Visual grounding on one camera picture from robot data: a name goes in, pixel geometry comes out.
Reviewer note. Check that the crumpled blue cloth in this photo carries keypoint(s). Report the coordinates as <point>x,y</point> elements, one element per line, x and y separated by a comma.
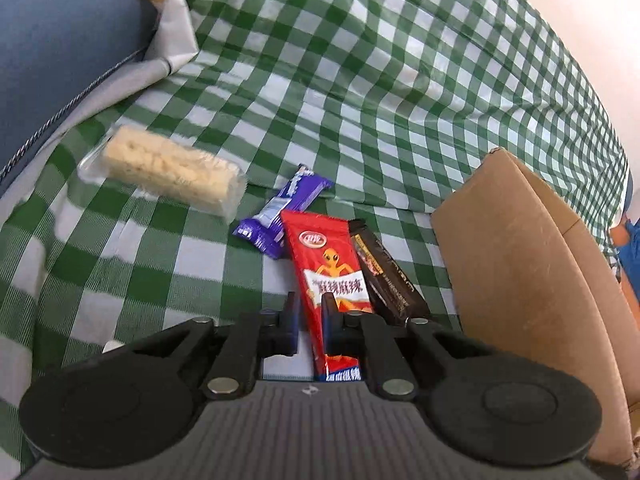
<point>635,255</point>

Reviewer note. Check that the brown and silver stick packet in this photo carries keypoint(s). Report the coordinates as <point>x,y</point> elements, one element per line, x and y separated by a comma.
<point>385,280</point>

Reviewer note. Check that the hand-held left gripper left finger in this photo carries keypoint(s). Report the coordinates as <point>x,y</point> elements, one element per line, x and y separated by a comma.
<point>291,322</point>

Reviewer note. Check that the orange cushion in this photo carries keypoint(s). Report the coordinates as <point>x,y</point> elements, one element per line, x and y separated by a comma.
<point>620,235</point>

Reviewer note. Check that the green checked cloth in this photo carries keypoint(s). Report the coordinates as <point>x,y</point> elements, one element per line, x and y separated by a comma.
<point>375,85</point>

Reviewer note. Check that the purple snack packet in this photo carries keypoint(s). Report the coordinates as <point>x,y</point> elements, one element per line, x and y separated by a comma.
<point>300,187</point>

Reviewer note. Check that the blue grey fabric bag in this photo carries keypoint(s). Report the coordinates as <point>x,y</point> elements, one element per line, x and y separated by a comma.
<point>175,35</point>

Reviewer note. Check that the cardboard box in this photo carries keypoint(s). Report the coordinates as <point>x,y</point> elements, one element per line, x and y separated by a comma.
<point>500,260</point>

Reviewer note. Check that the clear-wrapped puffed rice bar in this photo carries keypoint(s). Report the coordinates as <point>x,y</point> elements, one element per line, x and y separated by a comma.
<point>165,165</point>

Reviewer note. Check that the navy blue cushion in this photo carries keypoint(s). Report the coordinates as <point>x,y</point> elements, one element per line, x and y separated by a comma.
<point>65,35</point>

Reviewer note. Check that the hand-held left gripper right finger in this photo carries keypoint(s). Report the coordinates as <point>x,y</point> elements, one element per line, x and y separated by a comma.
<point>329,322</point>

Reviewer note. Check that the red snack packet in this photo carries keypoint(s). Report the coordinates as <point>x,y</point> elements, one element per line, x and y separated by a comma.
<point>325,260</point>

